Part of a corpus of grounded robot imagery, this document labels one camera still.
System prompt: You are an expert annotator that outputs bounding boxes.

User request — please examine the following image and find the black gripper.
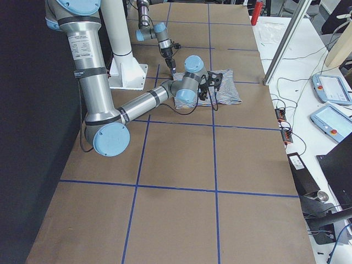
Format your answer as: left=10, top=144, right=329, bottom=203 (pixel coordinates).
left=199, top=71, right=223, bottom=101
left=160, top=41, right=182, bottom=74

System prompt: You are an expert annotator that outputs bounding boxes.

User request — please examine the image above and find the navy white striped polo shirt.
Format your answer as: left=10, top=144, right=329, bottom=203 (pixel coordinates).
left=173, top=69, right=242, bottom=109

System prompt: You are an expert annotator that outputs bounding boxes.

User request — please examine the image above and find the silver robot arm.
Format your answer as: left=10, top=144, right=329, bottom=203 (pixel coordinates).
left=45, top=1, right=223, bottom=157
left=135, top=0, right=181, bottom=75

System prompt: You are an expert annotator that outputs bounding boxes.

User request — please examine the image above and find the far orange USB hub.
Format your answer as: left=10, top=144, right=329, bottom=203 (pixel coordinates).
left=274, top=108, right=287, bottom=122

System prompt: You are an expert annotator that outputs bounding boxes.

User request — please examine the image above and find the orange usb hub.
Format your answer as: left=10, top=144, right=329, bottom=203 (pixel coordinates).
left=274, top=108, right=287, bottom=122
left=280, top=126, right=293, bottom=145

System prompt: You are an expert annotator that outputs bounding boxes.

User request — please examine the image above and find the brown paper table mat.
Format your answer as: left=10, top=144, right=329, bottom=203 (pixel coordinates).
left=26, top=3, right=315, bottom=263

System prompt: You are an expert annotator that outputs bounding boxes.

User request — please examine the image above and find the clear plastic bag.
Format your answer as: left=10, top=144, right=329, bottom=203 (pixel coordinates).
left=257, top=22, right=286, bottom=44

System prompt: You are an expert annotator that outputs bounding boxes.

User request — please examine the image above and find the near orange USB hub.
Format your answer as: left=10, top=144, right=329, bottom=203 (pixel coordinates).
left=280, top=126, right=293, bottom=145

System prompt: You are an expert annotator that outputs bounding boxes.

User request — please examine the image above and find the red cylinder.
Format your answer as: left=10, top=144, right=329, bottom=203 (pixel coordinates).
left=251, top=0, right=263, bottom=26

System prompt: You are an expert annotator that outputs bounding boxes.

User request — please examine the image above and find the far teach pendant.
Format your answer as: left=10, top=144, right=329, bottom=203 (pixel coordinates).
left=311, top=74, right=351, bottom=106

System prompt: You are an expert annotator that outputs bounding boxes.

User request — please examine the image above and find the teach pendant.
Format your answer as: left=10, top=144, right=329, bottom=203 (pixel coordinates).
left=310, top=104, right=351, bottom=142
left=311, top=74, right=351, bottom=106

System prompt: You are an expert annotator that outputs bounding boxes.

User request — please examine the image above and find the near teach pendant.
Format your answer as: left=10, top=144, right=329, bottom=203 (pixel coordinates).
left=310, top=104, right=351, bottom=142

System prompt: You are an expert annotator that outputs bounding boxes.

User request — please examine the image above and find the black box with label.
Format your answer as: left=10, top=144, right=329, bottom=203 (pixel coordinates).
left=287, top=152, right=320, bottom=196

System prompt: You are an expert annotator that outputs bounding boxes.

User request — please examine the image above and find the black monitor stand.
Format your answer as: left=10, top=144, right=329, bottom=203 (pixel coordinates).
left=299, top=196, right=351, bottom=245

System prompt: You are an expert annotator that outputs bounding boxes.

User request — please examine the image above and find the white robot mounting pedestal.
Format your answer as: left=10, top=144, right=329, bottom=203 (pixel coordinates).
left=101, top=0, right=147, bottom=90

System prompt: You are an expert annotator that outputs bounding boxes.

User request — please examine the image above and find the aluminium frame post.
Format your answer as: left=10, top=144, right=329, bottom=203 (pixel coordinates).
left=263, top=0, right=312, bottom=86

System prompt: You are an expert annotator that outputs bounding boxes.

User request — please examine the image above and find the wooden post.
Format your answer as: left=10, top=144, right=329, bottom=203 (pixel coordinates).
left=325, top=11, right=351, bottom=67

